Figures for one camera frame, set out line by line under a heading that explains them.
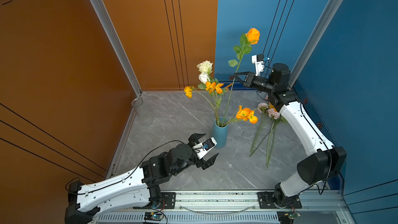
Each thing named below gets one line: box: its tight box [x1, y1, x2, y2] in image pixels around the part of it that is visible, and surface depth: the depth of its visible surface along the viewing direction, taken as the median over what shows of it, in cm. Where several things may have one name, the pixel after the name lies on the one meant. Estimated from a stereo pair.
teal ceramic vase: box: [212, 116, 229, 149], surface depth 79 cm
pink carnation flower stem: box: [249, 102, 288, 168], surface depth 97 cm
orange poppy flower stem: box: [222, 105, 259, 127], surface depth 62 cm
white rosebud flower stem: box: [197, 72, 219, 127], surface depth 68 cm
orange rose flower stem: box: [221, 28, 261, 127], surface depth 69 cm
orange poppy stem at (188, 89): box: [184, 85, 220, 126], surface depth 82 cm
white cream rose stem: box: [196, 60, 220, 126], surface depth 71 cm
